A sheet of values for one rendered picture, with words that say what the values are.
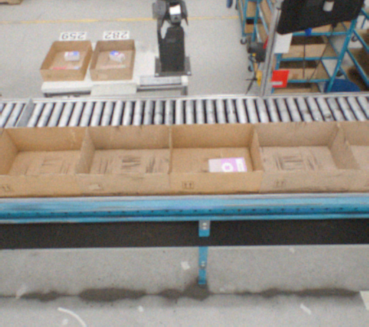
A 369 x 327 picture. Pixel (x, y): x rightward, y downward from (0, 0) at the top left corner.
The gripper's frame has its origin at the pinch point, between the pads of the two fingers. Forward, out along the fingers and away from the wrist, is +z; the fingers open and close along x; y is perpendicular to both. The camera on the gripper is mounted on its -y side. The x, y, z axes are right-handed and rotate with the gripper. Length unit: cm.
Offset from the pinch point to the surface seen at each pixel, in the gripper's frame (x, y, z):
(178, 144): 3, -29, 42
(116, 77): 39, 52, 56
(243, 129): -28, -32, 33
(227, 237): -17, -66, 72
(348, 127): -78, -37, 33
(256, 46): -49, 28, 25
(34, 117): 89, 21, 58
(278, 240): -41, -70, 72
